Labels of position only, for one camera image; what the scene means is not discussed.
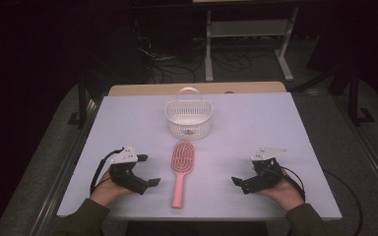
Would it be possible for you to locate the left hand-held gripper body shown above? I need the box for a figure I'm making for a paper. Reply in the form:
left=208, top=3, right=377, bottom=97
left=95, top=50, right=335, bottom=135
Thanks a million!
left=108, top=146, right=150, bottom=196

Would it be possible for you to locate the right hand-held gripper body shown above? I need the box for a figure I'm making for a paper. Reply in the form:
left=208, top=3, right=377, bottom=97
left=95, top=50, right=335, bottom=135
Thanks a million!
left=246, top=147, right=289, bottom=195

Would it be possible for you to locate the pink hairbrush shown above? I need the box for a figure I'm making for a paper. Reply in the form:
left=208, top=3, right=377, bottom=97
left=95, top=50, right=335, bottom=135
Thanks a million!
left=170, top=140, right=196, bottom=209

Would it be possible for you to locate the white plastic basket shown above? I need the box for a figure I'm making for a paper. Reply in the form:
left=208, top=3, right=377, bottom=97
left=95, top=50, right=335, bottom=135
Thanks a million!
left=164, top=87, right=214, bottom=142

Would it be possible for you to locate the person's left hand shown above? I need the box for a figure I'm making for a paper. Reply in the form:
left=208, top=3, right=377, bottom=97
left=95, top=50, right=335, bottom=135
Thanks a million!
left=90, top=178, right=136, bottom=207

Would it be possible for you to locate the person's right hand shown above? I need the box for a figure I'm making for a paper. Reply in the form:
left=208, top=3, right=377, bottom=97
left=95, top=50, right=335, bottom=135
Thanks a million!
left=256, top=178, right=306, bottom=212

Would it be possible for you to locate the white board table cover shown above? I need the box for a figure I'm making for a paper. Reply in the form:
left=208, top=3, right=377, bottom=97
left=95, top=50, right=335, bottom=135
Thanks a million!
left=56, top=91, right=343, bottom=221

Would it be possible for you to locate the wooden table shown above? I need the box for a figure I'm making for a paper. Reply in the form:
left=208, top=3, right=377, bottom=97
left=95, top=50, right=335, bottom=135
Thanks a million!
left=107, top=81, right=287, bottom=97

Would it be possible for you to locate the black metal stand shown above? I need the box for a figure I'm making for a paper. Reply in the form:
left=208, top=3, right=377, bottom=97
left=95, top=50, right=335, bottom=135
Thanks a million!
left=66, top=74, right=91, bottom=130
left=346, top=65, right=377, bottom=128

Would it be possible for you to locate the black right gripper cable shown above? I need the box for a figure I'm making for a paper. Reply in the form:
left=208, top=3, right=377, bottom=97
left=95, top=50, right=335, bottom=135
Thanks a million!
left=279, top=165, right=307, bottom=202

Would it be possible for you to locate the metal floor rail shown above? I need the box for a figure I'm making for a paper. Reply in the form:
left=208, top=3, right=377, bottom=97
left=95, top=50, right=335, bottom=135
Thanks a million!
left=334, top=97, right=378, bottom=211
left=29, top=97, right=103, bottom=236

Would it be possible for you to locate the black floor cable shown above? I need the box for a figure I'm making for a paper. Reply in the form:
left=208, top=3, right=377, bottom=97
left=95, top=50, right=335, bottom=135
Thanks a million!
left=323, top=169, right=364, bottom=236

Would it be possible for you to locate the tangle of black floor cables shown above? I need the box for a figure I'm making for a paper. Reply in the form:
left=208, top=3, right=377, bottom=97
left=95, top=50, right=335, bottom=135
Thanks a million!
left=134, top=32, right=255, bottom=85

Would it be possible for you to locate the white metal desk frame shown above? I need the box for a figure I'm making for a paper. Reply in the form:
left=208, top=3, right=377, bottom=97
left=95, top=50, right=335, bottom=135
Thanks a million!
left=204, top=6, right=300, bottom=83

